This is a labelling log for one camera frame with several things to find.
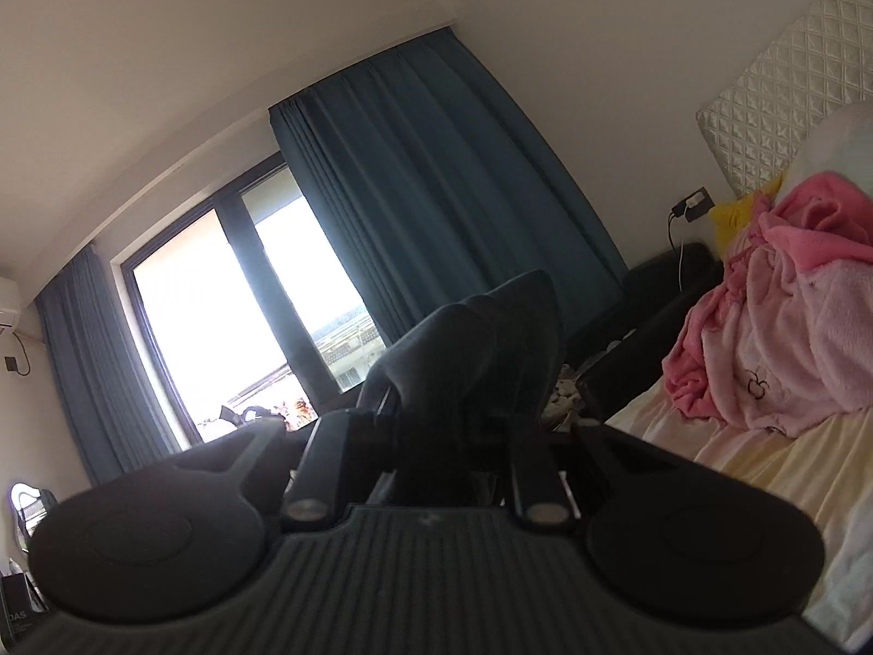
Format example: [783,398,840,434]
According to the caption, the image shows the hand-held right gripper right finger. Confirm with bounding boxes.
[508,419,649,533]

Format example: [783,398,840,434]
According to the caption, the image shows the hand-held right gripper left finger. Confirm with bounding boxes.
[170,409,397,532]

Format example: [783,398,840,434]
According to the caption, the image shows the black drawstring pants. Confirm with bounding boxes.
[357,271,569,513]

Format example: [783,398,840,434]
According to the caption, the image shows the beige clothes pile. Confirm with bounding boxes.
[541,364,589,432]

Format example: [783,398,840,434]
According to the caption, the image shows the garment steamer stand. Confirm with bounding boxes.
[217,401,290,432]

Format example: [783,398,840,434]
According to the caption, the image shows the dark framed window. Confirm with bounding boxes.
[118,153,395,456]

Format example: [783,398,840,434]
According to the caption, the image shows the black sofa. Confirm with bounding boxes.
[565,241,724,425]

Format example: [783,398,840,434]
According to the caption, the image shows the narrow blue curtain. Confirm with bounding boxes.
[34,244,173,487]

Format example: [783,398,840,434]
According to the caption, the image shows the wide blue curtain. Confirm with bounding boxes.
[268,27,630,398]

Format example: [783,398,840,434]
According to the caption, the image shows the pink fleece blanket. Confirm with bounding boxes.
[661,172,873,439]

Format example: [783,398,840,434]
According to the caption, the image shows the wavy lit mirror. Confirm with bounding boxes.
[9,481,59,555]

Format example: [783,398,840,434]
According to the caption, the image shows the yellow plush toy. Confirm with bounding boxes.
[709,174,787,251]

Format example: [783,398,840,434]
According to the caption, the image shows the white air conditioner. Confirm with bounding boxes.
[0,277,23,335]

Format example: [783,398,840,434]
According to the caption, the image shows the white quilted headboard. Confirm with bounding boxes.
[696,0,873,200]

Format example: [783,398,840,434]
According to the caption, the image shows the wall outlet with charger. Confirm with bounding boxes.
[671,186,717,223]

